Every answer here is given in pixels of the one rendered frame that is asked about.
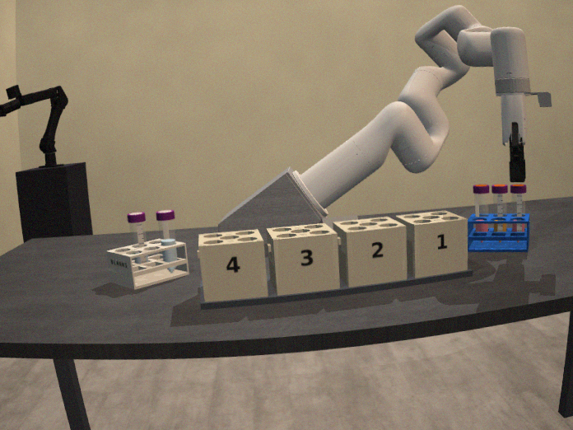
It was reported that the blue tube rack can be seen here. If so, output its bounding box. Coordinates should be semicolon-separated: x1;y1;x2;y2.
468;213;529;252

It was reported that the beige tube rack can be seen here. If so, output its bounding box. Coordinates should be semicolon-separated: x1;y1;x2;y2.
106;239;189;290

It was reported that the beige bucket adapter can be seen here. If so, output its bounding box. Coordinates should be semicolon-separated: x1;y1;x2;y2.
395;211;468;278
198;229;268;302
267;223;340;296
333;217;407;287

